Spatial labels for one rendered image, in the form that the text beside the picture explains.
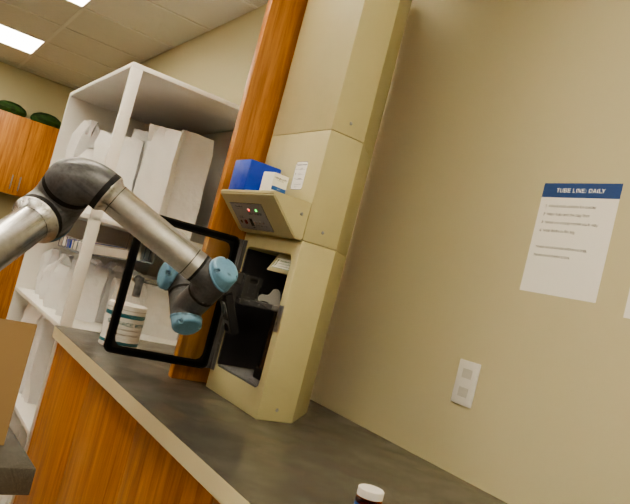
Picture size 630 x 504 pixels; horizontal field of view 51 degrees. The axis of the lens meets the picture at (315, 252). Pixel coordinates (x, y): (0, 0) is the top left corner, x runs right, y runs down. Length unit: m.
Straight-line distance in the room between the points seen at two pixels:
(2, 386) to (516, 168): 1.31
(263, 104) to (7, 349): 1.20
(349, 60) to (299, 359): 0.79
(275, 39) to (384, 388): 1.11
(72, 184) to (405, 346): 1.02
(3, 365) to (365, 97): 1.13
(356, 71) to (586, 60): 0.57
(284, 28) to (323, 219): 0.68
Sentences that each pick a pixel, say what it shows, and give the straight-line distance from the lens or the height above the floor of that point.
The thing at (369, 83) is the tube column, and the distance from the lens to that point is 1.81.
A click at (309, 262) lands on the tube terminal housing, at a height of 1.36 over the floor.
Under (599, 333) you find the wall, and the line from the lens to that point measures 1.56.
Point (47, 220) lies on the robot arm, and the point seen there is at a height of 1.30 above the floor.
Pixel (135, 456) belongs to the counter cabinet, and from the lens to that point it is 1.67.
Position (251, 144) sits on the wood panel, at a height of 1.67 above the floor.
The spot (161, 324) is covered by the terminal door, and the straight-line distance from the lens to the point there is 1.90.
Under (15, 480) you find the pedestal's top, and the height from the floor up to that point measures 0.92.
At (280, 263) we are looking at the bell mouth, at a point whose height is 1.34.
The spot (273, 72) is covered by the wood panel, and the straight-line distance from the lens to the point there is 2.08.
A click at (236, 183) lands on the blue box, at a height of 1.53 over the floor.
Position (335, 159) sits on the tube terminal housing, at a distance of 1.73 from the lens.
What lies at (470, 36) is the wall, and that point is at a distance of 2.16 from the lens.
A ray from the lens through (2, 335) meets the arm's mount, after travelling 1.12.
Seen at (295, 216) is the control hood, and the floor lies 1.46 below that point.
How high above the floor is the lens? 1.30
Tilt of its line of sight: 3 degrees up
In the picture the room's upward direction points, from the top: 14 degrees clockwise
